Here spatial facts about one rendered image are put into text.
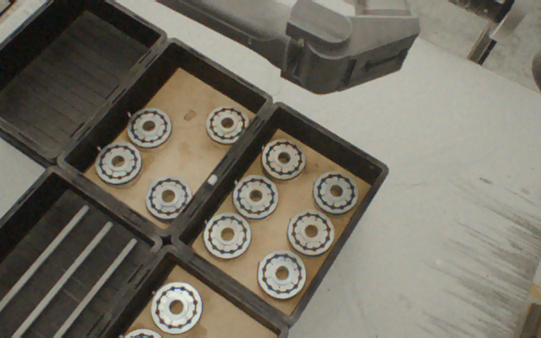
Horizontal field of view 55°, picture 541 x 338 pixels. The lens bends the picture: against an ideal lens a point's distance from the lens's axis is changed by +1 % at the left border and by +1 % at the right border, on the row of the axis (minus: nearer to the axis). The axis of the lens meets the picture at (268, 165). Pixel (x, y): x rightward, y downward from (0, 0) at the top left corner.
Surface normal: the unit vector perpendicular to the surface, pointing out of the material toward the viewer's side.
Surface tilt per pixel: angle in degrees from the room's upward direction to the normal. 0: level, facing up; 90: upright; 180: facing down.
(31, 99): 0
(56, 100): 0
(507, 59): 0
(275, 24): 13
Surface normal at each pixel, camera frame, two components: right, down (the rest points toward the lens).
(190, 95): 0.04, -0.39
